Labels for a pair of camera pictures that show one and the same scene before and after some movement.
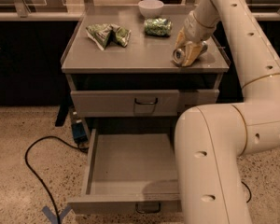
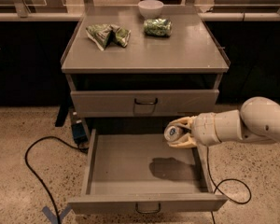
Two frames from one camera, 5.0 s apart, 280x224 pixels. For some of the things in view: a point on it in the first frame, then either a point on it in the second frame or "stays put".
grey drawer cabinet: (122, 77) stays put
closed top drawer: (139, 103) stays put
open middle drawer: (129, 174) stays put
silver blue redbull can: (178, 57) → (174, 133)
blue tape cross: (52, 217) stays put
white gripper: (195, 28) → (205, 128)
